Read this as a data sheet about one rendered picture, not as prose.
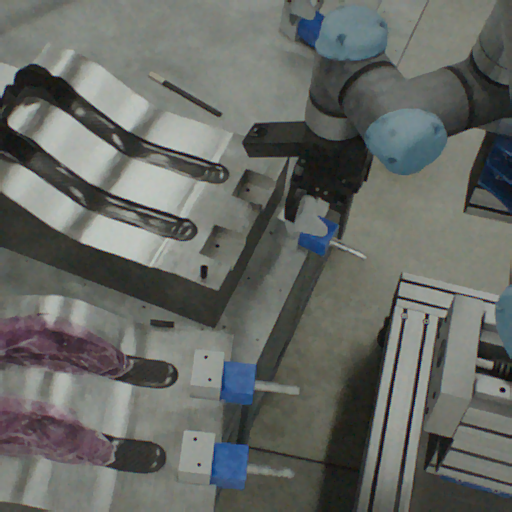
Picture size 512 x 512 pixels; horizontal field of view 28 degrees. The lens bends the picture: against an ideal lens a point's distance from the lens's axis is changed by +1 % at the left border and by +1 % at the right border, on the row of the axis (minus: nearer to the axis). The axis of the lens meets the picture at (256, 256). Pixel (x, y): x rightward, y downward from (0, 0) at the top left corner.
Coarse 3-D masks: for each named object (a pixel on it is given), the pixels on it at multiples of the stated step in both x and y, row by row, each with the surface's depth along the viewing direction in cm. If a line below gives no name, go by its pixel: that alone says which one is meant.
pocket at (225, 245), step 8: (216, 232) 135; (224, 232) 134; (232, 232) 133; (208, 240) 133; (216, 240) 135; (224, 240) 135; (232, 240) 135; (240, 240) 134; (208, 248) 134; (216, 248) 135; (224, 248) 135; (232, 248) 135; (240, 248) 133; (208, 256) 134; (216, 256) 134; (224, 256) 134; (232, 256) 134; (232, 264) 132
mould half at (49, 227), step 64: (0, 64) 151; (64, 64) 142; (64, 128) 137; (128, 128) 142; (192, 128) 144; (0, 192) 129; (128, 192) 136; (192, 192) 137; (64, 256) 135; (128, 256) 130; (192, 256) 130
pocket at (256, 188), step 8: (248, 176) 141; (256, 176) 140; (264, 176) 139; (240, 184) 140; (248, 184) 142; (256, 184) 141; (264, 184) 141; (272, 184) 140; (232, 192) 137; (240, 192) 141; (248, 192) 141; (256, 192) 141; (264, 192) 141; (248, 200) 140; (256, 200) 140; (264, 200) 139; (264, 208) 138
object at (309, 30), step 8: (312, 0) 167; (320, 16) 167; (280, 24) 170; (288, 24) 168; (296, 24) 166; (304, 24) 166; (312, 24) 166; (320, 24) 166; (288, 32) 169; (296, 32) 168; (304, 32) 166; (312, 32) 165; (312, 40) 166
